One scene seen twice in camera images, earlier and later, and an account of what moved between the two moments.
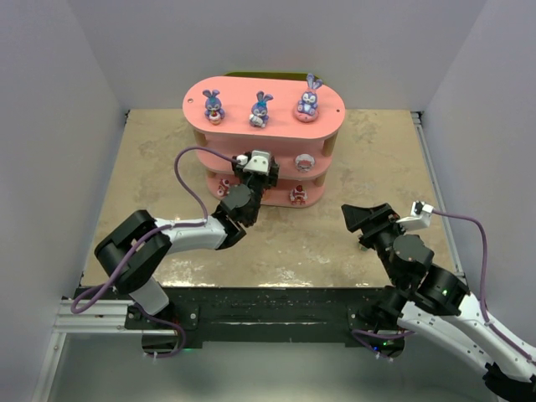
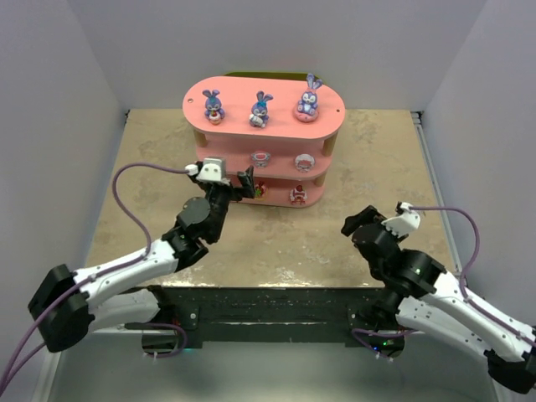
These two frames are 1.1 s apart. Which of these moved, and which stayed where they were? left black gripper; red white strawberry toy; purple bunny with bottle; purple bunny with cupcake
Moved: left black gripper
Stayed: red white strawberry toy; purple bunny with cupcake; purple bunny with bottle
